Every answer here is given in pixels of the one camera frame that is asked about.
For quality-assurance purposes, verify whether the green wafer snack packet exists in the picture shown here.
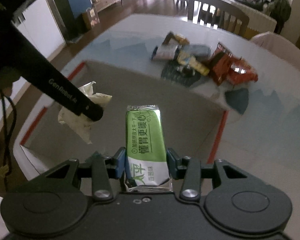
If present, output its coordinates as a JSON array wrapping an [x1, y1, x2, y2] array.
[[125, 105, 173, 192]]

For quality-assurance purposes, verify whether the cream white snack pouch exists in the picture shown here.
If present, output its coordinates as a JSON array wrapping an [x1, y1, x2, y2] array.
[[57, 81, 113, 145]]

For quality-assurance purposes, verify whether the small black foil candy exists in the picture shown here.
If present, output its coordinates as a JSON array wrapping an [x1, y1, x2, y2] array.
[[179, 66, 196, 78]]

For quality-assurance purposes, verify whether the red Korean chip bag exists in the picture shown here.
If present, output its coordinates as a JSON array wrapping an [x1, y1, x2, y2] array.
[[208, 42, 258, 86]]

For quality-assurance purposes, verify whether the grey blue snack packet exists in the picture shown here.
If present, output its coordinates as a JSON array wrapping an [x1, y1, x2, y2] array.
[[181, 44, 211, 57]]

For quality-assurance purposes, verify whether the white and blue biscuit packet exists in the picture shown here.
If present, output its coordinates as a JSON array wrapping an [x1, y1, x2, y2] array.
[[151, 45, 180, 60]]

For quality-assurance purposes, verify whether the yellow minion snack packet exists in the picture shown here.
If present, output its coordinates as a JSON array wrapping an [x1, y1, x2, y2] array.
[[177, 50, 210, 76]]

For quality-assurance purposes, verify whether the white storage cabinet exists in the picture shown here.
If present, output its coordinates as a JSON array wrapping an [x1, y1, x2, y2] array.
[[0, 0, 66, 131]]

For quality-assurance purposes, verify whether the cardboard box with red tape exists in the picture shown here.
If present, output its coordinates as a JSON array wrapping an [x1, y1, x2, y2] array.
[[13, 61, 224, 179]]

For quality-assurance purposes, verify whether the black water dispenser cabinet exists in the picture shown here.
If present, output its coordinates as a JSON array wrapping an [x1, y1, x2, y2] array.
[[53, 0, 92, 41]]

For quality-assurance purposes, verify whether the paper bag on floor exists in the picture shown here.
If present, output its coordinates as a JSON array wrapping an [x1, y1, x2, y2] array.
[[82, 8, 100, 30]]

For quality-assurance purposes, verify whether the pink upholstered chair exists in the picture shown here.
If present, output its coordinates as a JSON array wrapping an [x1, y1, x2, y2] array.
[[250, 31, 300, 71]]

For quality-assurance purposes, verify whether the dark wooden dining chair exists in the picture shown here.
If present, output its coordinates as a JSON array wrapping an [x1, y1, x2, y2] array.
[[187, 0, 250, 37]]

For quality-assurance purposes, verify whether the white sofa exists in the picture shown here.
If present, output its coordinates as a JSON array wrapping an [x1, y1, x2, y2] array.
[[226, 0, 277, 33]]

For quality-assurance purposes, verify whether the small round stool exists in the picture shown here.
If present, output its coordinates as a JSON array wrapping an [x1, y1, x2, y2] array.
[[175, 0, 189, 8]]

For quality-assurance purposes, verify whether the pile of dark clothes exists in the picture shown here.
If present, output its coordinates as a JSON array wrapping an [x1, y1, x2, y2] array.
[[234, 0, 292, 34]]

